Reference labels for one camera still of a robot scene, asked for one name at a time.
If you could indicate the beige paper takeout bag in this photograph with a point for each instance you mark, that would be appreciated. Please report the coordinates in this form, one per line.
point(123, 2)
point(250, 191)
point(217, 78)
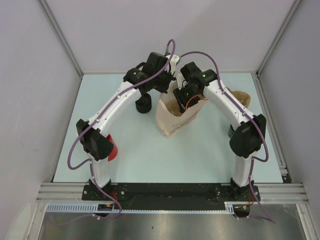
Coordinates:
point(168, 124)

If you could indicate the brown pulp cup carrier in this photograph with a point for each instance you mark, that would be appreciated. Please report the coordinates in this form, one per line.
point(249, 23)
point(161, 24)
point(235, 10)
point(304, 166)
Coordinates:
point(174, 108)
point(243, 97)

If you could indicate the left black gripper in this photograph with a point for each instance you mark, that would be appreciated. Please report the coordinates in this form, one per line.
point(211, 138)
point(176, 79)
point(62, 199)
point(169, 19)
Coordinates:
point(164, 88)

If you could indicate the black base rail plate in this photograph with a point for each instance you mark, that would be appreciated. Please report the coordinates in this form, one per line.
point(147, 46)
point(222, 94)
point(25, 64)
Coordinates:
point(173, 194)

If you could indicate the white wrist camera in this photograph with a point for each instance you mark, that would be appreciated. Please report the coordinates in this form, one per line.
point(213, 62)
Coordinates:
point(174, 61)
point(181, 82)

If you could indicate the red cylindrical container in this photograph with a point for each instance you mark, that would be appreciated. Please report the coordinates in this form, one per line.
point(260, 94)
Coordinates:
point(114, 151)

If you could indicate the tall black coffee cup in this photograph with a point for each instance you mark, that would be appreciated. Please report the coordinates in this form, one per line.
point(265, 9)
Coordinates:
point(231, 132)

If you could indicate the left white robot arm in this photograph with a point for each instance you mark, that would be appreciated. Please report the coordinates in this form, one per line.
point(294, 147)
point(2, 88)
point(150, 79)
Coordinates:
point(94, 134)

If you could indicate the short black coffee cup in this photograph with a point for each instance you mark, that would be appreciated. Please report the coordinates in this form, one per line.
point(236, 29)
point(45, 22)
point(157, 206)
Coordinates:
point(144, 104)

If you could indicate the white slotted cable duct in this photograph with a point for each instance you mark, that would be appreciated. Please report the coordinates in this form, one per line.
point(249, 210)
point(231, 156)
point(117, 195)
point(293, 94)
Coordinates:
point(106, 208)

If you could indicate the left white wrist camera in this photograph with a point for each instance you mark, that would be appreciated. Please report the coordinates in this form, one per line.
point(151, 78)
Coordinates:
point(174, 61)

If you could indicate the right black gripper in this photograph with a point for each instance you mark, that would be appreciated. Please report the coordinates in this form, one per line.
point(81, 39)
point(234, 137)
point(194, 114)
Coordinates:
point(182, 102)

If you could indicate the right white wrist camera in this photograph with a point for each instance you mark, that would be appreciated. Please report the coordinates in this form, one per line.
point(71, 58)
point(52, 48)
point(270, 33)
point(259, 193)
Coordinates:
point(181, 82)

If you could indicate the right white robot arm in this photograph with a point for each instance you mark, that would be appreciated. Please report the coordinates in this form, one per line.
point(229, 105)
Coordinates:
point(249, 129)

